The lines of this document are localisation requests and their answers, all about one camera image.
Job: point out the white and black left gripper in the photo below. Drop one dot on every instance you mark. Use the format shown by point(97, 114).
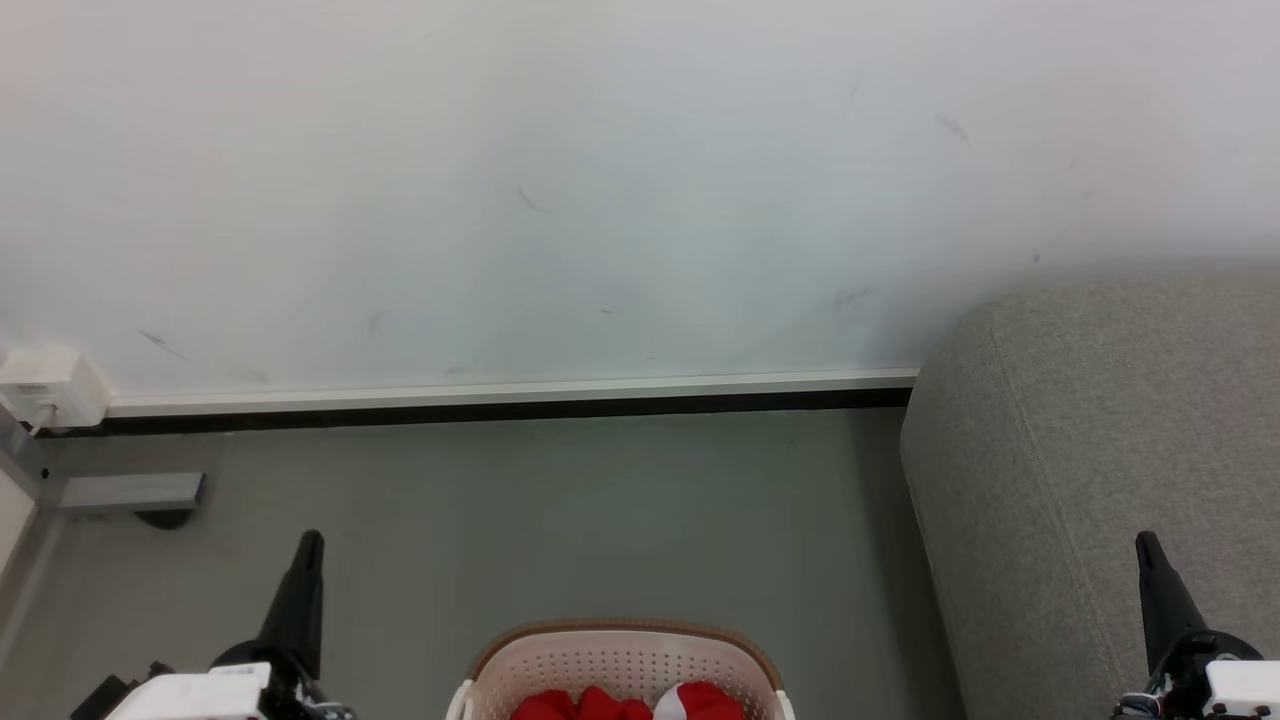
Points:
point(230, 690)

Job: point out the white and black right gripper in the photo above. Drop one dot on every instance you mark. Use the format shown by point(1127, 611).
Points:
point(1225, 685)

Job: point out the grey fabric sofa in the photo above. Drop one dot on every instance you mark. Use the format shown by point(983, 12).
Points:
point(1100, 450)

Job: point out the black caster wheel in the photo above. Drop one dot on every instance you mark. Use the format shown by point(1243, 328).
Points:
point(165, 518)

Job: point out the grey metal furniture foot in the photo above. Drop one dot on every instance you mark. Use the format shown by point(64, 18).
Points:
point(130, 492)

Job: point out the white skirting board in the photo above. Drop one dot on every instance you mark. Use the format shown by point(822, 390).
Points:
point(500, 392)

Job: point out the beige perforated laundry basket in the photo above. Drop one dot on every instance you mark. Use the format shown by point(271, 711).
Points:
point(620, 660)

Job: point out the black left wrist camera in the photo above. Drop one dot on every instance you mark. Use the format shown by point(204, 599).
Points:
point(100, 700)

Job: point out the white wall socket box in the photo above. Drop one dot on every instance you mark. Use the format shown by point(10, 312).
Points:
point(55, 385)

